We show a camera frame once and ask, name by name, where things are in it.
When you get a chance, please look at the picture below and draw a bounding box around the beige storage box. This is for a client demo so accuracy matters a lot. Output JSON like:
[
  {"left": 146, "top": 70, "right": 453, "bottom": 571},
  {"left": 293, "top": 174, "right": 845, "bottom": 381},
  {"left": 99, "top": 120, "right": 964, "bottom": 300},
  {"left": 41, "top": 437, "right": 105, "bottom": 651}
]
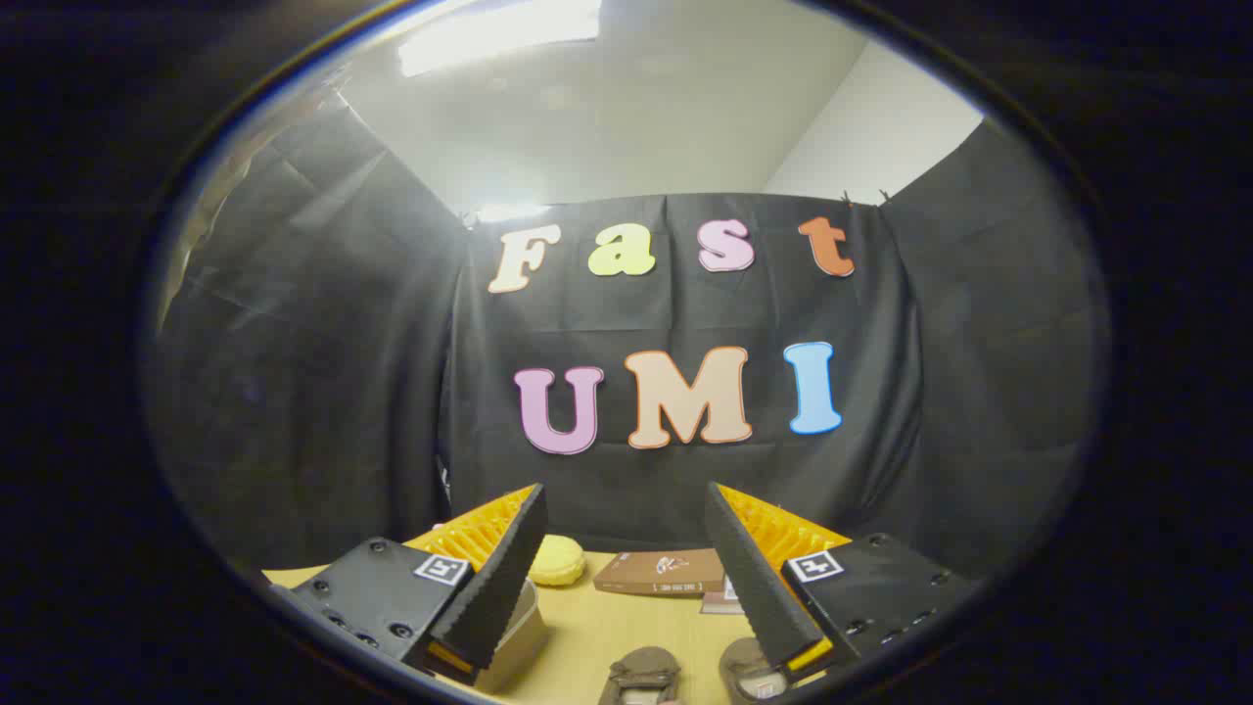
[{"left": 475, "top": 578, "right": 551, "bottom": 696}]

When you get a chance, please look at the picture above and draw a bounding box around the brown shoe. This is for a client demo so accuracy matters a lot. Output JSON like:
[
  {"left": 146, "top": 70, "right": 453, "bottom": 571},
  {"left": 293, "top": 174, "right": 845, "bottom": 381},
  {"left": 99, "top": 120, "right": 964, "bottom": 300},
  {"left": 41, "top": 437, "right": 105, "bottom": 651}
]
[
  {"left": 599, "top": 646, "right": 683, "bottom": 705},
  {"left": 718, "top": 636, "right": 789, "bottom": 704}
]

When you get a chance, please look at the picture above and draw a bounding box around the black backdrop cloth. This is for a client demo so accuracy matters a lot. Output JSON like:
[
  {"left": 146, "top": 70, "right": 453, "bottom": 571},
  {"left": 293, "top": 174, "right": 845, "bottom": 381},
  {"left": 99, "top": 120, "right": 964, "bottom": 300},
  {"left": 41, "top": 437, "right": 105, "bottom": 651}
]
[{"left": 147, "top": 93, "right": 1107, "bottom": 579}]

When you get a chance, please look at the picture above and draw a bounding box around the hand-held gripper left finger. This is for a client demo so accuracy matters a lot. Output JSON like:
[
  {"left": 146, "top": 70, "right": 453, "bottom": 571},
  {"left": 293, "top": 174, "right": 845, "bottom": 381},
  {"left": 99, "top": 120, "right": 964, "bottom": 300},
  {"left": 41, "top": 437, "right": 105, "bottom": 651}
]
[{"left": 269, "top": 482, "right": 549, "bottom": 686}]

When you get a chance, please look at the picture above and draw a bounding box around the stack of white books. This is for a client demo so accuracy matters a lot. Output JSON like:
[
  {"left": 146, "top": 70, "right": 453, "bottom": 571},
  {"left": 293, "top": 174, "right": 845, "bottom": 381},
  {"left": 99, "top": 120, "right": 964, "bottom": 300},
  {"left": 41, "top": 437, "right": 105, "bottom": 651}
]
[{"left": 699, "top": 576, "right": 745, "bottom": 616}]

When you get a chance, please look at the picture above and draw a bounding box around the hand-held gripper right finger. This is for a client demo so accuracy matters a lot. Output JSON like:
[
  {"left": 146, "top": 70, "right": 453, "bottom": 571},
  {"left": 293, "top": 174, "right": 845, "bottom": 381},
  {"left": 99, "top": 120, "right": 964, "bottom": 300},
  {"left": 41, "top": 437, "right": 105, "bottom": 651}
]
[{"left": 705, "top": 481, "right": 980, "bottom": 680}]

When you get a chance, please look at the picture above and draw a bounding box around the brown book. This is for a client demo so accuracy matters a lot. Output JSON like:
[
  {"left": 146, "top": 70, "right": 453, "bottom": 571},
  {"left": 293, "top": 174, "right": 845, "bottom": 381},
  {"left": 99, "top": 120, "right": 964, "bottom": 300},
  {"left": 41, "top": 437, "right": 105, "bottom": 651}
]
[{"left": 593, "top": 548, "right": 726, "bottom": 596}]

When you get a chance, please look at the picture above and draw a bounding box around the round yellow plush toy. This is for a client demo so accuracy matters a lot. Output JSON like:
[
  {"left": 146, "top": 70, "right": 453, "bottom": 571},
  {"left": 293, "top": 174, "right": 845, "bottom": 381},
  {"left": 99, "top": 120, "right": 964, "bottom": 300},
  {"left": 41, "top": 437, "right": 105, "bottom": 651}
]
[{"left": 529, "top": 535, "right": 587, "bottom": 588}]

